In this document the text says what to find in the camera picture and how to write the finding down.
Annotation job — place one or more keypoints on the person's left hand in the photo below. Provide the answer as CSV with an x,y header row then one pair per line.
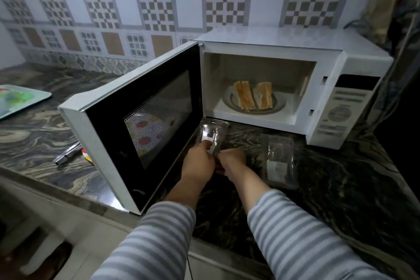
x,y
197,165

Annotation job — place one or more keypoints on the person's right hand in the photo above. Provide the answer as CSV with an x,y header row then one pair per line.
x,y
233,161

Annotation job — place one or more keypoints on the person's right fingers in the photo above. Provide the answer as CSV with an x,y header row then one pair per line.
x,y
226,161

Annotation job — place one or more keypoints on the person's left thumb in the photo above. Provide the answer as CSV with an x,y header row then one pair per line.
x,y
205,145

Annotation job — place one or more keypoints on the clear plastic sandwich container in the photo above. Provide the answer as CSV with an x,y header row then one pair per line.
x,y
213,133

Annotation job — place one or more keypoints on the person's left forearm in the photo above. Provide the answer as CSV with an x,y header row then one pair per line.
x,y
154,230

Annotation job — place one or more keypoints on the person's right forearm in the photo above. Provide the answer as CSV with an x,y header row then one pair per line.
x,y
288,233

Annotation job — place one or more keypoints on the clear plastic container lid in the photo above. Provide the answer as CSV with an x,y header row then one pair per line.
x,y
279,160

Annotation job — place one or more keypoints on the toasted sandwich half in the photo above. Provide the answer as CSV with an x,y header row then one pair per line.
x,y
244,95
264,95

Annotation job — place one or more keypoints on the glass microwave turntable plate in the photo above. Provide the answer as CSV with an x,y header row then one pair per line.
x,y
253,102

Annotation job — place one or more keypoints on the microwave oven door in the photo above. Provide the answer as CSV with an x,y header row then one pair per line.
x,y
137,125

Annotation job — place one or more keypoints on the white microwave oven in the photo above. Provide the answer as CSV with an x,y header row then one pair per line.
x,y
295,76

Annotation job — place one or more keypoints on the red and yellow packet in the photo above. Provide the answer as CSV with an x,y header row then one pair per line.
x,y
87,155

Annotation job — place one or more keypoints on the pale green cutting board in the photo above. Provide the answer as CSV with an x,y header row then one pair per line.
x,y
16,99

